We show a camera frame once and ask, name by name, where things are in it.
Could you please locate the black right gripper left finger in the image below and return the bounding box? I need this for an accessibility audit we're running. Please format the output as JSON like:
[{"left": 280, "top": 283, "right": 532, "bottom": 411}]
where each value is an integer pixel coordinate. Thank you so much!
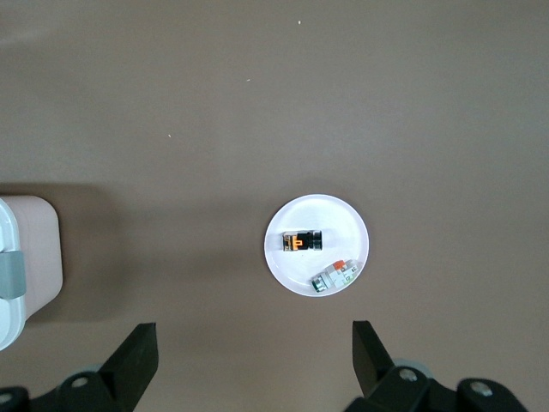
[{"left": 0, "top": 322, "right": 161, "bottom": 412}]

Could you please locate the grey box latch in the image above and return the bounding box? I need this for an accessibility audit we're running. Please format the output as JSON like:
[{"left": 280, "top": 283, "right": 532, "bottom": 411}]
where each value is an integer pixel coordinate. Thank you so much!
[{"left": 0, "top": 251, "right": 27, "bottom": 300}]

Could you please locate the orange black push-button switch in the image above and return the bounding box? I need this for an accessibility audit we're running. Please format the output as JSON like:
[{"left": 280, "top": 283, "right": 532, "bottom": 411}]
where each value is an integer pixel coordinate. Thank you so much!
[{"left": 281, "top": 229, "right": 324, "bottom": 253}]

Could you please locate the white lidded lunch box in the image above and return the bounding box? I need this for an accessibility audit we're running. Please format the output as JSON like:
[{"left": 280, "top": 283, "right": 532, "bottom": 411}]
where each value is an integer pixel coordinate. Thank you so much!
[{"left": 0, "top": 195, "right": 65, "bottom": 352}]

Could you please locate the pale pink round plate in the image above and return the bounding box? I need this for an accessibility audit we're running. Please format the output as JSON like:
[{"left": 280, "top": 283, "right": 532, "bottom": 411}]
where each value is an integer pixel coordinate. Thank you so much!
[{"left": 262, "top": 193, "right": 371, "bottom": 298}]

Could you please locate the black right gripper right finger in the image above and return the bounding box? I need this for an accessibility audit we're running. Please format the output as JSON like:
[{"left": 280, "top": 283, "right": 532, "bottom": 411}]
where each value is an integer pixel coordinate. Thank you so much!
[{"left": 345, "top": 319, "right": 528, "bottom": 412}]

